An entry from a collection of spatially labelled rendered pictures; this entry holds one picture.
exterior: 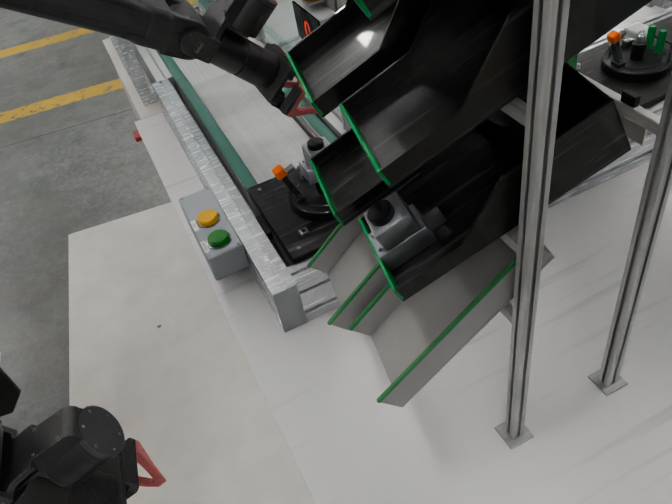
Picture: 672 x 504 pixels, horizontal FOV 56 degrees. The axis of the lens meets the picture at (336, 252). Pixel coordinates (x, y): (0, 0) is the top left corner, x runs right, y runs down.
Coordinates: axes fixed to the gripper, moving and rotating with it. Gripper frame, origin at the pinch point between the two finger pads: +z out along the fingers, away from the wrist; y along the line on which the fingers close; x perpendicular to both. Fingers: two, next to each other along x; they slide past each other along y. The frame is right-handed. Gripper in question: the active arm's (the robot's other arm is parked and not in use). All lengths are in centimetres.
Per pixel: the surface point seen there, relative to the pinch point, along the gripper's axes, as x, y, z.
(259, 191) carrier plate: 23.2, 9.6, 8.0
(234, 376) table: 44.0, -20.9, 2.8
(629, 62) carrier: -38, 0, 63
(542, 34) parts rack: -22, -52, -20
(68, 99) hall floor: 125, 294, 50
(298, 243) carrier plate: 22.5, -8.7, 8.3
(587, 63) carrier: -33, 8, 62
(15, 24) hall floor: 142, 451, 38
